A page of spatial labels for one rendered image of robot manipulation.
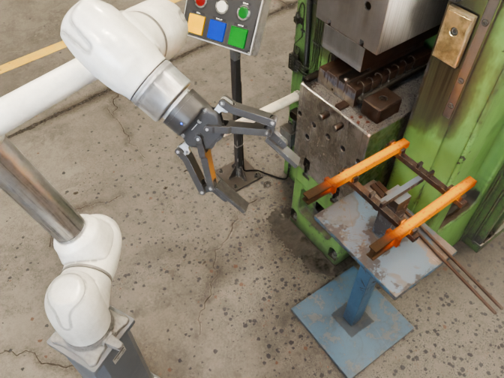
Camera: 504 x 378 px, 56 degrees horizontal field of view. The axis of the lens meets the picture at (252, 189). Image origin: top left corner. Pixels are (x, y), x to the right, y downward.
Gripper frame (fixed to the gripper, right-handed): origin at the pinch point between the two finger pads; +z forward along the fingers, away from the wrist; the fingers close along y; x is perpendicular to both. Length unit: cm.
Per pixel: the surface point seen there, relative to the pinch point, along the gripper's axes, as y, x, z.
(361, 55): -9, -94, 14
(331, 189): 17, -55, 29
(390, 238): 9, -39, 45
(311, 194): 20, -50, 25
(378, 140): 7, -93, 41
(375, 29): -19, -88, 9
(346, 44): -7, -98, 8
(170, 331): 130, -70, 40
